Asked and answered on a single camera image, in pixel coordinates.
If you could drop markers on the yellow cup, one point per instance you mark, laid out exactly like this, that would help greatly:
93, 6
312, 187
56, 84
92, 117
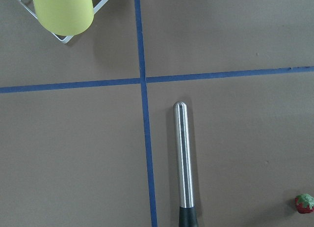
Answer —
64, 17

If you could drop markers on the white wire cup rack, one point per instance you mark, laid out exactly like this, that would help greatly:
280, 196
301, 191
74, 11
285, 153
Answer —
29, 6

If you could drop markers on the steel muddler black tip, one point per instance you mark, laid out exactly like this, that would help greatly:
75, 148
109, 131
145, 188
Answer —
187, 209

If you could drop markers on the red strawberry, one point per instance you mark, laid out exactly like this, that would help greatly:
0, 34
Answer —
304, 203

